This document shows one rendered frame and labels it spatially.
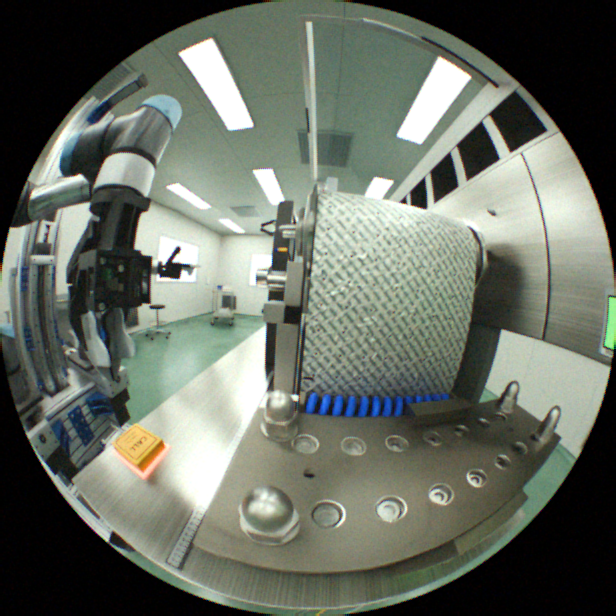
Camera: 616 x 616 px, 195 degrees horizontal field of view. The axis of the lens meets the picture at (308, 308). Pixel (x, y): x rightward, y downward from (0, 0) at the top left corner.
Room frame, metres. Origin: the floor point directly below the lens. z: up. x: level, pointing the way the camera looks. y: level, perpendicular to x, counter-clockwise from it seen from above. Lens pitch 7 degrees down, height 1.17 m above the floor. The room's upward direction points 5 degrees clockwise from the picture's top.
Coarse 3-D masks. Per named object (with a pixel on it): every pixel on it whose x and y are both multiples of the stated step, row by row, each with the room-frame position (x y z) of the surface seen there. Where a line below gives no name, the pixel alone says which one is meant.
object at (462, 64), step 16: (304, 16) 0.07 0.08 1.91; (320, 16) 0.07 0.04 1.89; (304, 32) 0.15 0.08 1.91; (384, 32) 0.08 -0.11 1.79; (400, 32) 0.06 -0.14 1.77; (304, 48) 0.23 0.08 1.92; (432, 48) 0.07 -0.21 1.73; (304, 64) 0.30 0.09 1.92; (464, 64) 0.06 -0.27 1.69; (304, 80) 0.39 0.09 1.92; (480, 80) 0.07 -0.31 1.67
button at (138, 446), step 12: (132, 432) 0.13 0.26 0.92; (144, 432) 0.14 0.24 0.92; (120, 444) 0.09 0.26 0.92; (132, 444) 0.11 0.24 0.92; (144, 444) 0.12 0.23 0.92; (156, 444) 0.13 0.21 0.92; (132, 456) 0.09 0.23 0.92; (144, 456) 0.10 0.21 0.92; (156, 456) 0.12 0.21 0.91; (144, 468) 0.09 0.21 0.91
